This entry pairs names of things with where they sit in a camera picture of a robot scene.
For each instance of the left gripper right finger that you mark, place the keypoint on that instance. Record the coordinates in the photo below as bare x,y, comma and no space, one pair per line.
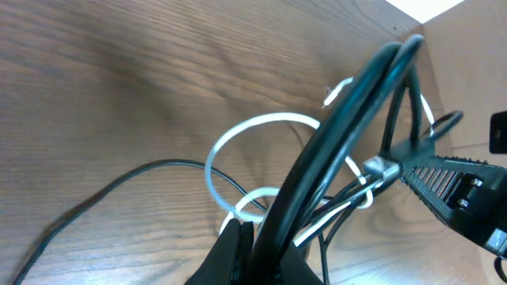
294,269

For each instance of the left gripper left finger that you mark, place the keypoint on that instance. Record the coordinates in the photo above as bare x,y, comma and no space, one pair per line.
226,262

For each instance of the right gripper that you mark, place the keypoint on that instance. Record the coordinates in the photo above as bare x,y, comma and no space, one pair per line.
467,196

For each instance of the wooden side panel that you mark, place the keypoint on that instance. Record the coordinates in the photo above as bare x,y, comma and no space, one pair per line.
465,58

